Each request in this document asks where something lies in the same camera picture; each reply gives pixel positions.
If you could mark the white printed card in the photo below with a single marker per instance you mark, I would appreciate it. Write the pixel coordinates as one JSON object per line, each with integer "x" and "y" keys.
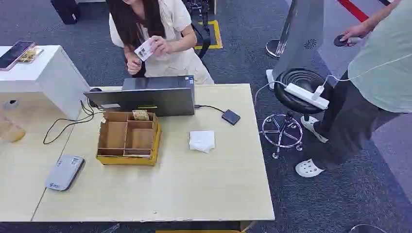
{"x": 144, "y": 50}

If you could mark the white folded tissue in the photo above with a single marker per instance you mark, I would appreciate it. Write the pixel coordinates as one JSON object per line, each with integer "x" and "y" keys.
{"x": 201, "y": 141}

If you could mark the black external drive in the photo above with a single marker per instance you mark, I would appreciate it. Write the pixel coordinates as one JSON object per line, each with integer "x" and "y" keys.
{"x": 230, "y": 117}

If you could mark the grey laptop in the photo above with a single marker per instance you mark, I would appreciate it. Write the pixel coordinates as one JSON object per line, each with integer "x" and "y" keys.
{"x": 161, "y": 96}

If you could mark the stack of cards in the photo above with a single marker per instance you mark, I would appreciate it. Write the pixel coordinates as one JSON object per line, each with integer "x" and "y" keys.
{"x": 140, "y": 115}

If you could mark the seated person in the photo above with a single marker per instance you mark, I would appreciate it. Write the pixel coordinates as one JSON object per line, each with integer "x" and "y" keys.
{"x": 173, "y": 48}

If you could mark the wooden card box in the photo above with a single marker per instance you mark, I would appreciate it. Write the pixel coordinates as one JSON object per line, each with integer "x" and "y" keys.
{"x": 128, "y": 141}

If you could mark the black round stool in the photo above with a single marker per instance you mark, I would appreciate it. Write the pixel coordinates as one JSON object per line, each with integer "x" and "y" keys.
{"x": 294, "y": 96}

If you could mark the white power strip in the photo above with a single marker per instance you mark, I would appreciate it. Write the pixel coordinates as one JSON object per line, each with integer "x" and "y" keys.
{"x": 306, "y": 96}

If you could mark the black mouse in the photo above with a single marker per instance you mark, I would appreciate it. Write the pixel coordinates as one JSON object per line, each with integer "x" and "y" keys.
{"x": 94, "y": 95}

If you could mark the grey standing panel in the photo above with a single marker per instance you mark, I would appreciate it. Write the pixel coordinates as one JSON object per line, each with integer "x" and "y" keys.
{"x": 297, "y": 35}

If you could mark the grey card reader device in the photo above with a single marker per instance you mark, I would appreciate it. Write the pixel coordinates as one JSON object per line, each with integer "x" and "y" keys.
{"x": 64, "y": 172}

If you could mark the black round controller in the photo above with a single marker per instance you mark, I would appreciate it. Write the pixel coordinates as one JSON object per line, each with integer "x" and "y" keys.
{"x": 340, "y": 41}

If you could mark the white desk shelf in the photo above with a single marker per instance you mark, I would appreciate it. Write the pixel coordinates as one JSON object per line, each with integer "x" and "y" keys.
{"x": 45, "y": 75}

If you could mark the black bin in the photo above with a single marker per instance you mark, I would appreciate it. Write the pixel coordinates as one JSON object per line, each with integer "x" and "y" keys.
{"x": 66, "y": 11}

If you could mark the standing person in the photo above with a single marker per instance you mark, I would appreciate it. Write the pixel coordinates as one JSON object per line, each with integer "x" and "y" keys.
{"x": 379, "y": 70}

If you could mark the smartphone with yellow case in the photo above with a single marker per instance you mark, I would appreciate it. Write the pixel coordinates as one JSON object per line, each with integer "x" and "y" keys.
{"x": 30, "y": 55}

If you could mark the smartphone with pink case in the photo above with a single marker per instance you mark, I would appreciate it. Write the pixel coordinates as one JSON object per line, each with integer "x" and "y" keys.
{"x": 14, "y": 54}

